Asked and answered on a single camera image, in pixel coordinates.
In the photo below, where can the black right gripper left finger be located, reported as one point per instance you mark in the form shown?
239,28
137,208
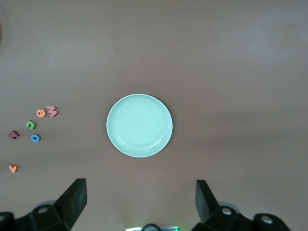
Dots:
72,202

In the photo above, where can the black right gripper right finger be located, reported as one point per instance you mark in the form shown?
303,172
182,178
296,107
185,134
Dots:
207,204

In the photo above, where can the green foam letter n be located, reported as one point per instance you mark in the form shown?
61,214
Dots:
29,123

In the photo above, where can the pink foam letter M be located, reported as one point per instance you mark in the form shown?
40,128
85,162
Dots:
53,112

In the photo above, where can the orange foam letter e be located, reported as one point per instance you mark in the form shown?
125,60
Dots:
44,113

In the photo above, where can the orange foam letter v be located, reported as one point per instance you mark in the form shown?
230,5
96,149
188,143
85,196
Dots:
13,170

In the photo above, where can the blue foam letter o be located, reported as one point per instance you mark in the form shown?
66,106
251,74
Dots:
32,138

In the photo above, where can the dark red foam letter z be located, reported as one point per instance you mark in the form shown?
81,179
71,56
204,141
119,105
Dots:
13,135

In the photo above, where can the light green plate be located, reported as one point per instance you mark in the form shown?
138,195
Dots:
139,125

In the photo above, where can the brown table cover sheet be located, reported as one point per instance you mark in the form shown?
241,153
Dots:
216,60

